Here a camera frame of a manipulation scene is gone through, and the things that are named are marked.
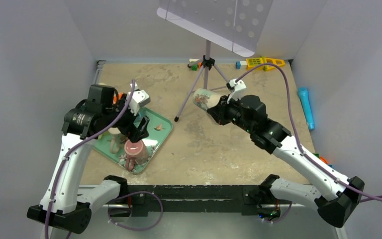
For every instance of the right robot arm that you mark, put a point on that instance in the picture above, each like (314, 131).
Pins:
(335, 195)

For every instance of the white music stand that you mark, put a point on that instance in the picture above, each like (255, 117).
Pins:
(235, 25)

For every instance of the green floral tray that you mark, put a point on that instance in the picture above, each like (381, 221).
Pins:
(158, 128)

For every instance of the pink skull mug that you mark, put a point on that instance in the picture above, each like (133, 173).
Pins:
(134, 154)

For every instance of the blue white toy block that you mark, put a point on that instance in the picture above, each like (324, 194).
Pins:
(241, 64)

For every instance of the blue toy flashlight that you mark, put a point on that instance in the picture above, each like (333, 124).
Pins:
(303, 94)

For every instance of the cream coral shell mug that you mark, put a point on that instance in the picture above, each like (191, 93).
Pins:
(117, 140)

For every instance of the yellow green toy ramp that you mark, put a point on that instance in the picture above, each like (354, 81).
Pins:
(278, 62)

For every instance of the yellow toy grid block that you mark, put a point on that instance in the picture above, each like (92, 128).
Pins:
(252, 62)

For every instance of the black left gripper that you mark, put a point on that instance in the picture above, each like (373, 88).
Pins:
(133, 133)

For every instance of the orange mug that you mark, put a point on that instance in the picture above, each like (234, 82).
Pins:
(117, 98)

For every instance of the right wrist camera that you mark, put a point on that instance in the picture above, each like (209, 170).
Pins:
(236, 88)

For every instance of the cream dragon mug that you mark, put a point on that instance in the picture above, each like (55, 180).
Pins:
(206, 99)

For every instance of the small toy blocks pile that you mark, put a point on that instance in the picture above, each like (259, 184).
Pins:
(323, 160)

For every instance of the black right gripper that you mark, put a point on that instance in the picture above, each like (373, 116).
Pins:
(219, 112)

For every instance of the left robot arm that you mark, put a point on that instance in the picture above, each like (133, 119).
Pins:
(62, 207)

